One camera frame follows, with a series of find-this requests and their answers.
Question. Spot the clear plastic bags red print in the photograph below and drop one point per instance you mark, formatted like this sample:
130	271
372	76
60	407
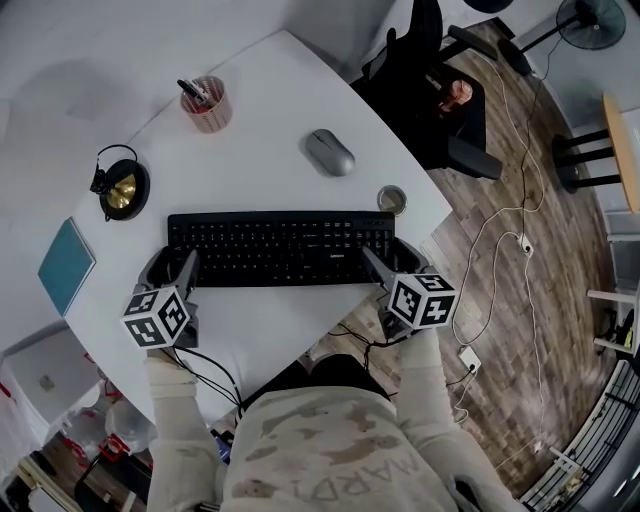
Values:
115	420

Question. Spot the person's torso cream sweater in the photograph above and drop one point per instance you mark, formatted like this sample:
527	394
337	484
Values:
325	450

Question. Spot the white storage box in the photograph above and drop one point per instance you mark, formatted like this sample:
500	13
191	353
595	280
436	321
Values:
45	375

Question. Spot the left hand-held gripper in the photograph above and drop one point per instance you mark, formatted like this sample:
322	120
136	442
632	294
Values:
155	317

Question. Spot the black office chair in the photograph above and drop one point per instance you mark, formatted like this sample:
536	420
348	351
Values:
420	60

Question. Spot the person's legs dark trousers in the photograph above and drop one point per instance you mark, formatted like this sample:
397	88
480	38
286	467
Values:
330	370

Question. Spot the black pedestal fan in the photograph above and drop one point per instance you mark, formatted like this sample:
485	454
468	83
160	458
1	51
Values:
592	22

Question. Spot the person's right forearm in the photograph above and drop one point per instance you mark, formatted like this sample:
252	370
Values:
430	390

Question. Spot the black gold round ornament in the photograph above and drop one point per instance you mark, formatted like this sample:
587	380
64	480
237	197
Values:
122	190

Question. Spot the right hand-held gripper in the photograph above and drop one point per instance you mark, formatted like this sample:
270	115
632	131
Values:
420	300

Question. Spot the teal notebook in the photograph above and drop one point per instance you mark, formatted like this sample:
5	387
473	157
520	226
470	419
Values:
66	265

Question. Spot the round metal tin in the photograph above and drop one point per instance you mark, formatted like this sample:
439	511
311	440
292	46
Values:
391	200

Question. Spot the black pens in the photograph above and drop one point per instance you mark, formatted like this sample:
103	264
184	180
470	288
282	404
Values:
192	90

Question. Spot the black keyboard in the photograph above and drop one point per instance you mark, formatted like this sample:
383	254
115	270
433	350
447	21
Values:
275	250

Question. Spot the white metal shelf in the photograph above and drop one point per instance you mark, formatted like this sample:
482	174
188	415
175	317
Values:
617	295

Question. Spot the black metal railing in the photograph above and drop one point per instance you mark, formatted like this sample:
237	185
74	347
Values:
595	440

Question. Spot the round wooden side table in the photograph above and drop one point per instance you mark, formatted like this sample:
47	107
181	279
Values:
622	155

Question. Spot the white flat power strip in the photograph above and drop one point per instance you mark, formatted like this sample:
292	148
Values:
470	359

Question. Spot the grey computer mouse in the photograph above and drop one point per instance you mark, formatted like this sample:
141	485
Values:
327	152

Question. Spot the pink pen holder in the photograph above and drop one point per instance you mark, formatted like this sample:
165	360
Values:
210	112

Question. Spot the white power socket block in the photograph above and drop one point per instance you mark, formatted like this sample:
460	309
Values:
525	245

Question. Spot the person's left forearm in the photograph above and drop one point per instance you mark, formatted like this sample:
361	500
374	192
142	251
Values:
175	415

